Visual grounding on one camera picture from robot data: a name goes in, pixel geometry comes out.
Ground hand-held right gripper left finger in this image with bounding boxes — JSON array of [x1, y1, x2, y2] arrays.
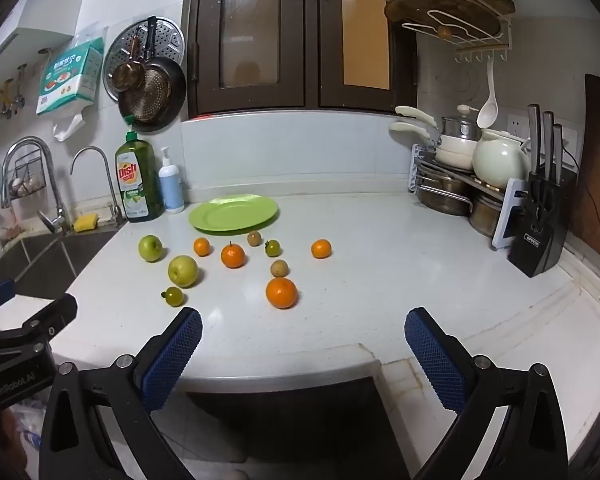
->
[[39, 306, 203, 480]]

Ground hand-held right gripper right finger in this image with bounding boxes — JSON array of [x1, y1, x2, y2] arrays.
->
[[404, 306, 570, 480]]

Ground yellowish green apple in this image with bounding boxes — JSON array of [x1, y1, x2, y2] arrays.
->
[[167, 255, 199, 289]]

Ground large orange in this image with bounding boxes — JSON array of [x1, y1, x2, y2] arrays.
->
[[265, 277, 299, 310]]

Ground green plate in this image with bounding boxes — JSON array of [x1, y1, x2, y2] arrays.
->
[[188, 194, 280, 234]]

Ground kitchen sink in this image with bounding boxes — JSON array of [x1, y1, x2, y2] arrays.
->
[[0, 230, 118, 301]]

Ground large steel pull-down faucet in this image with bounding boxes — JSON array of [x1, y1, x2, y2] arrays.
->
[[1, 136, 73, 233]]

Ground thin steel faucet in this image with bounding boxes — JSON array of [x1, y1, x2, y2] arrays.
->
[[70, 146, 127, 226]]

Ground white blue plastic stand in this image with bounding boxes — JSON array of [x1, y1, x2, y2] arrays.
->
[[491, 178, 531, 252]]

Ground black knife block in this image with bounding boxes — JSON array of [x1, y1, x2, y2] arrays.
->
[[507, 170, 578, 278]]

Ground green dish soap bottle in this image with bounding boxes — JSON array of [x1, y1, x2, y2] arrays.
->
[[116, 115, 165, 223]]

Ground white pump bottle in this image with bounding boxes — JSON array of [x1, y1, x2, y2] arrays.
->
[[158, 146, 185, 215]]

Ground metal pot rack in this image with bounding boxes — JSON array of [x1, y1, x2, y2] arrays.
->
[[409, 144, 511, 211]]

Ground cream saucepan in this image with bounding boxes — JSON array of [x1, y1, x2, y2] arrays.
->
[[389, 121, 476, 171], [395, 105, 476, 153]]

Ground white kettle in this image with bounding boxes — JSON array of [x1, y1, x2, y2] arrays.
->
[[472, 129, 531, 190]]

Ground teal paper towel pack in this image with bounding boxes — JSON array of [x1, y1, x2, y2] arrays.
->
[[36, 36, 105, 116]]

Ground steel pot with lid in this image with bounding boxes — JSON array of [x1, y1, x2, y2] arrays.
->
[[440, 105, 481, 141]]

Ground white ladle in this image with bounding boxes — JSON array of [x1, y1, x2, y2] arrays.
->
[[476, 57, 501, 129]]

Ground copper saucepan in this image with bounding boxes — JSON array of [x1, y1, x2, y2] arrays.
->
[[111, 35, 147, 92]]

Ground black frying pan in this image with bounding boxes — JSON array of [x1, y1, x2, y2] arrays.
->
[[117, 16, 187, 133]]

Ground round steel steamer plate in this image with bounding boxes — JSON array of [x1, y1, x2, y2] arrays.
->
[[103, 16, 186, 103]]

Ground dark wooden cabinet door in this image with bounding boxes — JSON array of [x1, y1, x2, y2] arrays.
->
[[187, 0, 311, 116], [305, 0, 416, 113]]

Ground round wooden cutting board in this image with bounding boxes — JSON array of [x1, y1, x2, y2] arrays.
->
[[384, 0, 506, 41]]

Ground black wire basket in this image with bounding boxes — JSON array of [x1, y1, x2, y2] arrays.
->
[[2, 152, 48, 198]]

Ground metal wall hooks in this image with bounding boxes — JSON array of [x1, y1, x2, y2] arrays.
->
[[0, 62, 31, 121]]

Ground steel handle knife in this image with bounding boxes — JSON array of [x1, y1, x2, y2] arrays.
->
[[552, 123, 565, 181], [542, 111, 555, 176], [527, 104, 543, 173]]

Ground white wall cabinet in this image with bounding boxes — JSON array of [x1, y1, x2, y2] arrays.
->
[[0, 0, 88, 81]]

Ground white wall rack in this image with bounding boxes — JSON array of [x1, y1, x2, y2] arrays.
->
[[375, 0, 513, 63]]

